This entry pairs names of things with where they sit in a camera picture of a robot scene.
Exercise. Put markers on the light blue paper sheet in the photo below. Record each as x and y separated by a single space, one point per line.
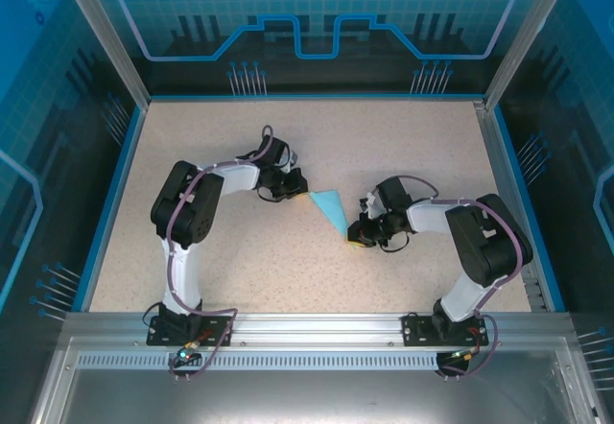
331 208

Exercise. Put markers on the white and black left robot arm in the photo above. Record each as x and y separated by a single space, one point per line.
237 179

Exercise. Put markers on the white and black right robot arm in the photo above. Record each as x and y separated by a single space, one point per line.
427 218

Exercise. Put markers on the grey sheet metal tray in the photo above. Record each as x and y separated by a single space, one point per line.
307 395

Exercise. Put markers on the small connector with green light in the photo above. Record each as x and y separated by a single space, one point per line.
463 354
184 356

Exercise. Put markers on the blue table edge strip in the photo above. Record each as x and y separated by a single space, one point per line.
113 203
525 203

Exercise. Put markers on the aluminium frame beam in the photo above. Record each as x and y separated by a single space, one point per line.
316 330

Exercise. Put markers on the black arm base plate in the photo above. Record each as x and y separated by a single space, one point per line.
415 330
216 328

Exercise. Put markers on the aluminium side rail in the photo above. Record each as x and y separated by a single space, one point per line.
507 203

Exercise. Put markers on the blue printed enclosure panel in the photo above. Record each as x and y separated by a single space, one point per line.
575 155
38 155
316 11

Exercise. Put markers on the aluminium frame post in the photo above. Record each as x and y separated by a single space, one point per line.
520 40
110 40

